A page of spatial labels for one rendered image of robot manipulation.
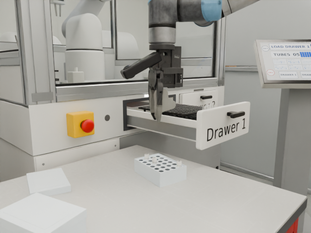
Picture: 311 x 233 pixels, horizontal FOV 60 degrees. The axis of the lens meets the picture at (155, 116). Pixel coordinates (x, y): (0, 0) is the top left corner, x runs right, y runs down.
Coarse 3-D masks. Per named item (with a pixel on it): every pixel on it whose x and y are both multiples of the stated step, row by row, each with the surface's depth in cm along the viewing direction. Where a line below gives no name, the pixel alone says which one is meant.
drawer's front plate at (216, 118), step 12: (216, 108) 78; (228, 108) 83; (240, 108) 88; (204, 120) 74; (216, 120) 79; (228, 120) 84; (240, 120) 90; (204, 132) 75; (216, 132) 80; (240, 132) 91; (204, 144) 76; (216, 144) 80
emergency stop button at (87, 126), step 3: (87, 120) 79; (90, 120) 79; (84, 123) 78; (87, 123) 78; (90, 123) 79; (93, 123) 80; (81, 126) 78; (84, 126) 78; (87, 126) 78; (90, 126) 79; (93, 126) 80; (84, 129) 78; (87, 129) 79; (90, 129) 79; (87, 132) 79
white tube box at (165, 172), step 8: (136, 160) 73; (144, 160) 74; (160, 160) 74; (168, 160) 74; (136, 168) 74; (144, 168) 70; (152, 168) 67; (160, 168) 68; (168, 168) 68; (176, 168) 67; (184, 168) 69; (144, 176) 71; (152, 176) 67; (160, 176) 65; (168, 176) 66; (176, 176) 68; (184, 176) 69; (160, 184) 65; (168, 184) 66
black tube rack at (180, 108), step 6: (138, 108) 99; (144, 108) 97; (174, 108) 96; (180, 108) 96; (186, 108) 97; (192, 108) 97; (198, 108) 97; (162, 114) 93; (168, 114) 101; (174, 114) 87; (180, 114) 86
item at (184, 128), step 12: (132, 108) 102; (132, 120) 96; (144, 120) 92; (156, 120) 88; (168, 120) 84; (180, 120) 81; (192, 120) 78; (156, 132) 89; (168, 132) 85; (180, 132) 81; (192, 132) 78
